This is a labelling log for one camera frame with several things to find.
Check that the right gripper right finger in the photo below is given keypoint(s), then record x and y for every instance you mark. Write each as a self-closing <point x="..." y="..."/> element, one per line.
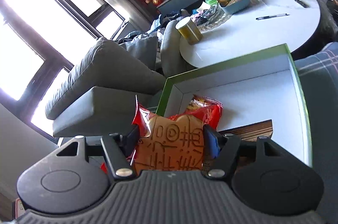
<point x="223" y="150"/>

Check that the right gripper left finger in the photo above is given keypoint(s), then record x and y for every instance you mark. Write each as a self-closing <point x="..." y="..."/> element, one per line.
<point x="117" y="148"/>

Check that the tall red chip bag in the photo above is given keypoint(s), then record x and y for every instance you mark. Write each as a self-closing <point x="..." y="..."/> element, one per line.
<point x="175" y="143"/>

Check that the red snack bag with face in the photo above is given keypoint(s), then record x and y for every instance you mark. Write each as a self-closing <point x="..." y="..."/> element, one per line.
<point x="198" y="102"/>

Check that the grey sofa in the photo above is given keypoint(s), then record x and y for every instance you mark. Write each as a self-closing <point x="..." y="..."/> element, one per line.
<point x="99" y="93"/>

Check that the green cardboard box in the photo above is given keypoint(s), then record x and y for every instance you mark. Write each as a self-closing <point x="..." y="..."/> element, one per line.
<point x="260" y="86"/>

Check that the blue striped tablecloth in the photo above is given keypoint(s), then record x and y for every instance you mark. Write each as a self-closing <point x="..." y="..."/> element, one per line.
<point x="318" y="76"/>

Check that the yellow tin can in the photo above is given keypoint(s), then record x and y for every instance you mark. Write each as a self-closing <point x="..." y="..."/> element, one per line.
<point x="189" y="31"/>

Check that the black pen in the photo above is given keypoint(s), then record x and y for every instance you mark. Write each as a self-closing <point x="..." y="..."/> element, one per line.
<point x="272" y="16"/>

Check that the blue snack basket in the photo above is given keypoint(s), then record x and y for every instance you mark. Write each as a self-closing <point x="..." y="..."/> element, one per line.
<point x="233" y="6"/>

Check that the white round coffee table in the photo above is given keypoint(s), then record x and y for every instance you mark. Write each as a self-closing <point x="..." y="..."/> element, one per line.
<point x="242" y="34"/>

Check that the black marker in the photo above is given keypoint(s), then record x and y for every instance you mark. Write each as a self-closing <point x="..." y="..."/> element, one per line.
<point x="303" y="4"/>

